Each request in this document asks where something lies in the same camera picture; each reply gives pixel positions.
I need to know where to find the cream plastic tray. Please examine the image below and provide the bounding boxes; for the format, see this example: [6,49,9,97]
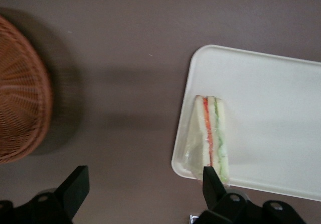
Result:
[170,44,321,202]

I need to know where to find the triangle sandwich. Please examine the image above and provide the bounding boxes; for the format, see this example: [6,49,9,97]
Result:
[181,95,232,187]

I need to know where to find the brown wicker basket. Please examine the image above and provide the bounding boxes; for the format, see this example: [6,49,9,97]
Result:
[0,7,54,165]

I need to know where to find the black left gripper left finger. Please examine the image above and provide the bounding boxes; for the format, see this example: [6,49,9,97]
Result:
[24,165,91,224]

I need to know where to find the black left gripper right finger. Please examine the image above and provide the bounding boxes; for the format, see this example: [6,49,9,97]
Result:
[199,166,249,224]

